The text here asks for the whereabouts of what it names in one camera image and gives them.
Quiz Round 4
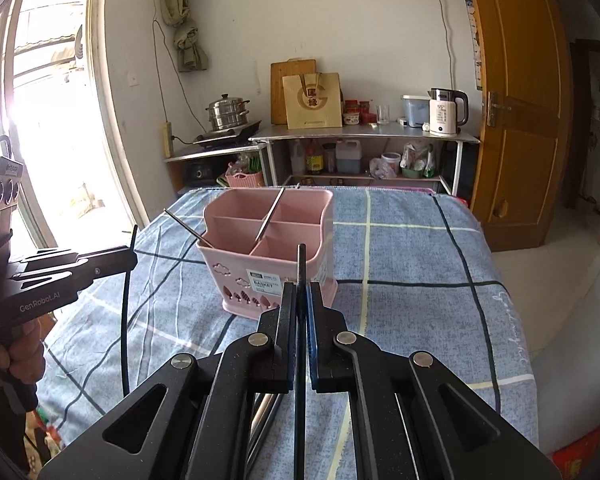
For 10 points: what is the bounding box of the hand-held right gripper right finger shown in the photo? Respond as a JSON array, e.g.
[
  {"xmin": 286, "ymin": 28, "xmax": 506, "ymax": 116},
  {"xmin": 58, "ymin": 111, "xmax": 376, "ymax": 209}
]
[{"xmin": 305, "ymin": 282, "xmax": 563, "ymax": 480}]

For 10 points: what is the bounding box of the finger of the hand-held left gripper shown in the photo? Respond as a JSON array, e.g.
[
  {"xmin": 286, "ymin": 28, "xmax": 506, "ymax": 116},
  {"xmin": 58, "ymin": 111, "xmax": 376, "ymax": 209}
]
[{"xmin": 9, "ymin": 246, "xmax": 139, "ymax": 295}]

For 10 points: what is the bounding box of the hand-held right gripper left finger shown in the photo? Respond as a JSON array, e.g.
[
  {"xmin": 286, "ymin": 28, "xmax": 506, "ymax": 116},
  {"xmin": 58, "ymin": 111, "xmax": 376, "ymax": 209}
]
[{"xmin": 37, "ymin": 282, "xmax": 301, "ymax": 480}]

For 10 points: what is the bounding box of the black chopstick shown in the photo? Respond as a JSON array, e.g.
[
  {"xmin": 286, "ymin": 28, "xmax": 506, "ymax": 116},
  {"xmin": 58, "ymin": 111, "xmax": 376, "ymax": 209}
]
[
  {"xmin": 121, "ymin": 225, "xmax": 139, "ymax": 397},
  {"xmin": 295, "ymin": 244, "xmax": 308, "ymax": 480}
]

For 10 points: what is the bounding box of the pink utensil basket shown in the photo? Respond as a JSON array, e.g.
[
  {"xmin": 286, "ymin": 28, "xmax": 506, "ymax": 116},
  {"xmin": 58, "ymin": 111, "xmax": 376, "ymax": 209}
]
[{"xmin": 196, "ymin": 187, "xmax": 338, "ymax": 321}]

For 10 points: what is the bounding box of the metal chopstick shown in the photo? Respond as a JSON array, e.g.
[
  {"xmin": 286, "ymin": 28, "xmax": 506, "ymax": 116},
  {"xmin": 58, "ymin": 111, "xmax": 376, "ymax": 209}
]
[
  {"xmin": 255, "ymin": 188, "xmax": 285, "ymax": 242},
  {"xmin": 163, "ymin": 208, "xmax": 215, "ymax": 249}
]

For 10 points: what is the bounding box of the person's left hand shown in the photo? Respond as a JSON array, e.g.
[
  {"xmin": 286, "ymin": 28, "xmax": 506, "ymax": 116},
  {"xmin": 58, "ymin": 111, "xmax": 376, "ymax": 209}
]
[{"xmin": 0, "ymin": 317, "xmax": 47, "ymax": 408}]

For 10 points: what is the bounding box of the blue checkered blanket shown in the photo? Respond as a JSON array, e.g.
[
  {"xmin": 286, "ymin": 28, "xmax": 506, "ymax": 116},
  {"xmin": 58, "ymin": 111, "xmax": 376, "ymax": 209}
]
[{"xmin": 40, "ymin": 186, "xmax": 540, "ymax": 480}]

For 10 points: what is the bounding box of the black rice cooker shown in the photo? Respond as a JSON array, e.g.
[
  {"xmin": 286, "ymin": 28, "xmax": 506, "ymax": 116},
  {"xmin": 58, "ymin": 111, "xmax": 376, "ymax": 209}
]
[{"xmin": 184, "ymin": 160, "xmax": 218, "ymax": 188}]

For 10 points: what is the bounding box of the pink woven basket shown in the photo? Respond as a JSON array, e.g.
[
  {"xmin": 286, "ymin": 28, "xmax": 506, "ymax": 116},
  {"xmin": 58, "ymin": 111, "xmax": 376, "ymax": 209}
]
[{"xmin": 224, "ymin": 170, "xmax": 265, "ymax": 188}]

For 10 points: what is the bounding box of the window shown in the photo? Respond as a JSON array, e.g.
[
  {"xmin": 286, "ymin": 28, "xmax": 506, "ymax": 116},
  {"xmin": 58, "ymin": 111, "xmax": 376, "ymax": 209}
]
[{"xmin": 0, "ymin": 0, "xmax": 136, "ymax": 241}]

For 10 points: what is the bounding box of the soy sauce bottle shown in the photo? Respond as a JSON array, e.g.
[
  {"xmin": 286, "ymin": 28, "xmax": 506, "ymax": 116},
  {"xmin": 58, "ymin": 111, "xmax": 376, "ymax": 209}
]
[{"xmin": 306, "ymin": 141, "xmax": 325, "ymax": 175}]

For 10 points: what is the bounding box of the dark liquid jug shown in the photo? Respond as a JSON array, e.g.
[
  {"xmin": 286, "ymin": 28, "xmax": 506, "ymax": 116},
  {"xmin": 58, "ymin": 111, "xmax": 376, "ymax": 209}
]
[{"xmin": 336, "ymin": 139, "xmax": 363, "ymax": 175}]

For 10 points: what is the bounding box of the white plastic bag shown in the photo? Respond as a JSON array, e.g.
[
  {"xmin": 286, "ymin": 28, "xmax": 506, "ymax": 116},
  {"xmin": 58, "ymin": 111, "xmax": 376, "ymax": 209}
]
[{"xmin": 369, "ymin": 156, "xmax": 397, "ymax": 180}]

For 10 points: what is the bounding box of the small metal table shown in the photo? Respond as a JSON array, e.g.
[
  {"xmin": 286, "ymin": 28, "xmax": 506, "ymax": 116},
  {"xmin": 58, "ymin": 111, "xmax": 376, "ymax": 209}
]
[{"xmin": 162, "ymin": 142, "xmax": 268, "ymax": 196}]

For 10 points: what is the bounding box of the black induction cooker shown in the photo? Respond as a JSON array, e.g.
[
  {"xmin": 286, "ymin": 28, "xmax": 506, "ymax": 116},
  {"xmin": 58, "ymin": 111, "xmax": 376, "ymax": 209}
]
[{"xmin": 192, "ymin": 121, "xmax": 262, "ymax": 150}]

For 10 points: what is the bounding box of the large metal table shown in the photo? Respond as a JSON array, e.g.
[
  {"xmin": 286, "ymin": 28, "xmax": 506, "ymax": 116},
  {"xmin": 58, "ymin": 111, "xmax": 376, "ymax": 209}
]
[{"xmin": 248, "ymin": 122, "xmax": 481, "ymax": 196}]

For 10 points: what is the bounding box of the steel steamer pot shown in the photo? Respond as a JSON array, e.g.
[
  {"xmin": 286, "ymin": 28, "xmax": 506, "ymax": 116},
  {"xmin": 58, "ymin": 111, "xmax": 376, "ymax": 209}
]
[{"xmin": 206, "ymin": 93, "xmax": 251, "ymax": 133}]

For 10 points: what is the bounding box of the tan paper bag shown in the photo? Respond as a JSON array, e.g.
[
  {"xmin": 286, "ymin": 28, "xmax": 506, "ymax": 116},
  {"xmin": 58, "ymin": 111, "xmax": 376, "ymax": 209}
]
[{"xmin": 282, "ymin": 72, "xmax": 343, "ymax": 130}]

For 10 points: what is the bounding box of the clear plastic container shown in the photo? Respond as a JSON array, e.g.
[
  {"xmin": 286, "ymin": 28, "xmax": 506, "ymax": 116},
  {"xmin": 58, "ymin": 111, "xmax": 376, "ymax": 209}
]
[{"xmin": 402, "ymin": 95, "xmax": 431, "ymax": 128}]

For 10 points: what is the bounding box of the wooden cutting board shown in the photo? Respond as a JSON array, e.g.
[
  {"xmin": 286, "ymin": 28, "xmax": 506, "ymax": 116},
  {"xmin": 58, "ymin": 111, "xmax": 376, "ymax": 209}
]
[{"xmin": 270, "ymin": 59, "xmax": 317, "ymax": 126}]

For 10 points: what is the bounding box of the white electric kettle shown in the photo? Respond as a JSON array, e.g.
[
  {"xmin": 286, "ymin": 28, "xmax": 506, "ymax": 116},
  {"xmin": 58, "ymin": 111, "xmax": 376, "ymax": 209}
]
[{"xmin": 426, "ymin": 87, "xmax": 470, "ymax": 138}]

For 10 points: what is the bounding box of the green hanging cloth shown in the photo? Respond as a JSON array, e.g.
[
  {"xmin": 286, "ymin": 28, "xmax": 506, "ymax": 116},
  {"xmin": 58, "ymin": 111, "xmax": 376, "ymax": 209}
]
[{"xmin": 160, "ymin": 0, "xmax": 211, "ymax": 73}]

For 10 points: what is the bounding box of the red printed box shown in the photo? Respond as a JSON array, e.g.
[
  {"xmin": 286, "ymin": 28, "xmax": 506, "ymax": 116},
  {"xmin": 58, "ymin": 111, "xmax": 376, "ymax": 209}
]
[{"xmin": 550, "ymin": 420, "xmax": 600, "ymax": 480}]

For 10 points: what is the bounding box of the wooden door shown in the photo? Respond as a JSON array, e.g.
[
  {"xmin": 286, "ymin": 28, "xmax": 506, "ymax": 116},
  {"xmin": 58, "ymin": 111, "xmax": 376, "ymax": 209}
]
[{"xmin": 462, "ymin": 0, "xmax": 578, "ymax": 253}]

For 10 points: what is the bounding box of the black power cable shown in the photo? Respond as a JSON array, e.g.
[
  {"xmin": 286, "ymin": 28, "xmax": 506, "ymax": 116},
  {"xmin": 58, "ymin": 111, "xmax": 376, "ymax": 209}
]
[{"xmin": 151, "ymin": 17, "xmax": 208, "ymax": 133}]

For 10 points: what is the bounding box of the brass door handle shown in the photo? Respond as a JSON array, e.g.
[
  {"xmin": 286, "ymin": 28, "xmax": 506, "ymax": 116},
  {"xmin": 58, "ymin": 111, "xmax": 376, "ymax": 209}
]
[{"xmin": 486, "ymin": 91, "xmax": 512, "ymax": 128}]

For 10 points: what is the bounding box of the thin wall cable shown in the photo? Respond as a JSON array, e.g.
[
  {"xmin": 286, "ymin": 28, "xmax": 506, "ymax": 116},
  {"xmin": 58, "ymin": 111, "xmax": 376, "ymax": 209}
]
[{"xmin": 426, "ymin": 0, "xmax": 455, "ymax": 90}]

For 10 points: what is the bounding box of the colourful wall chart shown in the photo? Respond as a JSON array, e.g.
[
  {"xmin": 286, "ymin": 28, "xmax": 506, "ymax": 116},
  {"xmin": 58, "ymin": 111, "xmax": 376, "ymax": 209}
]
[{"xmin": 464, "ymin": 0, "xmax": 483, "ymax": 92}]

